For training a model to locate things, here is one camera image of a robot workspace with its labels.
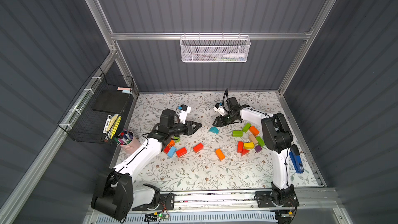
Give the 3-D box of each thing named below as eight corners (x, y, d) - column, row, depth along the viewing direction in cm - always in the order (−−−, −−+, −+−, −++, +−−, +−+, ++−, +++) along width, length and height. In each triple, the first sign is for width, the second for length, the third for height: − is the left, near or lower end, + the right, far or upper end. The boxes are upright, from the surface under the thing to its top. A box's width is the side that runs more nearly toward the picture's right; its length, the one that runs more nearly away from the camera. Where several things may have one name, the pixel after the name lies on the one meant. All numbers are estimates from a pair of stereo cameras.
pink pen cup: (128, 157, 90) (118, 146, 79) (124, 149, 94) (113, 137, 83) (142, 148, 94) (134, 137, 83) (137, 140, 97) (129, 129, 86)
